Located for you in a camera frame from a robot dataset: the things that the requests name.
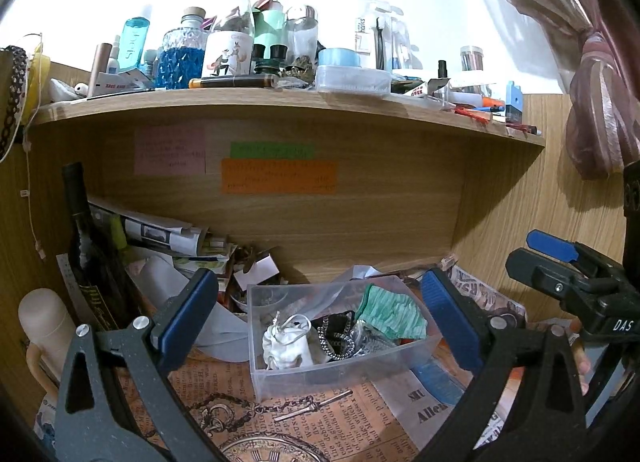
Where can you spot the yellow headband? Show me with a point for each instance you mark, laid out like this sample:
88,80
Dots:
37,80

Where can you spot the brown cardboard tube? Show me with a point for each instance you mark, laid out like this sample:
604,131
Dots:
100,67

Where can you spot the white red printed tube box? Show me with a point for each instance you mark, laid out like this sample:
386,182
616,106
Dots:
117,84

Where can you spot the pink curtain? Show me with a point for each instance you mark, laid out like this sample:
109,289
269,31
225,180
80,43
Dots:
575,42

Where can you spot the small white bottle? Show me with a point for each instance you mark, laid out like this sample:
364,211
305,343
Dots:
114,56

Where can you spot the white plastic bag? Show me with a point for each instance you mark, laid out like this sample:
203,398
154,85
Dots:
62,90

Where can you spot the green striped cloth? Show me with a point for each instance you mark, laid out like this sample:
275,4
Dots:
395,314

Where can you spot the faceted blue liquid bottle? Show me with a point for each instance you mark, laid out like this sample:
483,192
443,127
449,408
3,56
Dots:
180,57

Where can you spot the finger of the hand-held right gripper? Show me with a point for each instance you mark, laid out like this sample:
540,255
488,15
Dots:
545,279
550,244

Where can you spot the brown pen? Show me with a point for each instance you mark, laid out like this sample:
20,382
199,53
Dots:
232,82

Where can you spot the orange marker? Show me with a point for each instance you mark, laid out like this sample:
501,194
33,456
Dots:
492,102

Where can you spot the person's right hand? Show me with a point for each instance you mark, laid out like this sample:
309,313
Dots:
581,362

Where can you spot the black binoculars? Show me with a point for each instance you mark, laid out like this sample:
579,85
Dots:
272,56

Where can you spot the green sticky note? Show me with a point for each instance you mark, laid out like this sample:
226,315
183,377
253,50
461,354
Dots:
272,151

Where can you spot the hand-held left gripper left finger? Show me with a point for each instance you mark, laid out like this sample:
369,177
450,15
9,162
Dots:
187,314

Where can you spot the clear bottle silver cap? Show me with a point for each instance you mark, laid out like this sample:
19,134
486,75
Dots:
301,35

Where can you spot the stack of newspapers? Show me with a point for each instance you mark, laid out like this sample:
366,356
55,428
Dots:
150,233

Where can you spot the clear toothbrush packaging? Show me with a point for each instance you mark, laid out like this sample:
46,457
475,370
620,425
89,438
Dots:
375,35

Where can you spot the mint green pump bottle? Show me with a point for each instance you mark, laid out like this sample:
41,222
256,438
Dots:
271,20

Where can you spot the wooden shelf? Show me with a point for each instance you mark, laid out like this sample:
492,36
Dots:
300,102

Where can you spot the black patterned headband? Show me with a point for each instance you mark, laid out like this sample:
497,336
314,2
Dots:
12,102

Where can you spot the light blue mouthwash bottle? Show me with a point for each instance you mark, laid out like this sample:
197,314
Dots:
132,45

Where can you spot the flat clear plastic case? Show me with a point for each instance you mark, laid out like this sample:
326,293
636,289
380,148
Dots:
352,79

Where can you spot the blue pencil sharpener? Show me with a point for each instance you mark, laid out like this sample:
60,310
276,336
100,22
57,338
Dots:
514,103

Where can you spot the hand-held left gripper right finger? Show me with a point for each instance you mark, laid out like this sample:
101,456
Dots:
450,324

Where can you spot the small white brown box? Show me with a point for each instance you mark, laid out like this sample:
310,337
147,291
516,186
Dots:
261,266

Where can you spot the grey glitter pouch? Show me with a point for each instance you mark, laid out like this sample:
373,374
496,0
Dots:
372,342

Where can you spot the pink sticky note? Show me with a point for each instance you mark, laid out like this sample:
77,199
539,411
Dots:
169,150

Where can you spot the tall clear illustrated bottle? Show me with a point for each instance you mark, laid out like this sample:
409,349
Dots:
235,27

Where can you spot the orange sticky note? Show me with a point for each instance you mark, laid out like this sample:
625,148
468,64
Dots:
277,176

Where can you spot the dark wine bottle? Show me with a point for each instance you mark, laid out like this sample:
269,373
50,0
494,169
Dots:
87,252

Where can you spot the clear plastic box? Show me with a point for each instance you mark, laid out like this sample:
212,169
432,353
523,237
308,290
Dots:
340,377

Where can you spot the blue tape roll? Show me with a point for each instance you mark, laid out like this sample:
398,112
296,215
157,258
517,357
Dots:
339,57

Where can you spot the white cloth pouch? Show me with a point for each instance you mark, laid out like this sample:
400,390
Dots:
285,349

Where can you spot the clear jar of sticks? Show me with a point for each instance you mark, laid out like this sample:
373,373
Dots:
471,65

